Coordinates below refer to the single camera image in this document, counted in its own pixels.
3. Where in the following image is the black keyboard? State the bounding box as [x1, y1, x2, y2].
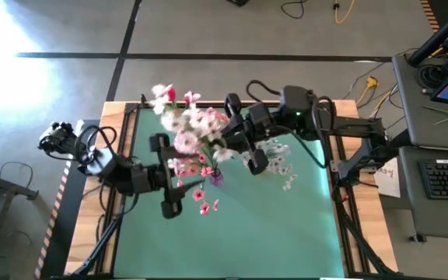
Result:
[418, 159, 448, 201]

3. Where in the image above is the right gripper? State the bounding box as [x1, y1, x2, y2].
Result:
[219, 92, 284, 177]

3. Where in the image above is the black monitor pole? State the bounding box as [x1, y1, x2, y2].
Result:
[407, 0, 448, 68]

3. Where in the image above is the grey chair base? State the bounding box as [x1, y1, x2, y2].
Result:
[0, 163, 40, 280]

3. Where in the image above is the grey standing desk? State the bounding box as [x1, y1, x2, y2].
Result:
[397, 146, 448, 241]
[391, 52, 448, 152]

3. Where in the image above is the yellow power plug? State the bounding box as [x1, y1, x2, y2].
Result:
[355, 76, 380, 106]

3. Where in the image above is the white paper sheet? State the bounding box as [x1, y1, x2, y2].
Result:
[373, 157, 402, 199]

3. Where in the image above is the purple glass vase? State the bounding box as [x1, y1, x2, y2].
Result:
[208, 169, 225, 187]

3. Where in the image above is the yellow floor cable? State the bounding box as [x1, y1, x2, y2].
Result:
[332, 0, 355, 25]

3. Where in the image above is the hazard-striped floor mat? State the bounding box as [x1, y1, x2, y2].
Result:
[419, 0, 448, 34]
[33, 119, 101, 280]

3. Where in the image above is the black aluminium table frame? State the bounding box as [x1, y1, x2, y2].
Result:
[101, 100, 359, 280]

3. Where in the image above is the coiled black cable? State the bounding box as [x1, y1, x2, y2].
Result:
[416, 61, 448, 89]

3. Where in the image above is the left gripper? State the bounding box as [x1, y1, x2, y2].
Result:
[132, 133, 206, 220]

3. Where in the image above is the black diagonal frame strut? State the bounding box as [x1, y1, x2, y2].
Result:
[338, 201, 398, 278]
[70, 204, 126, 278]

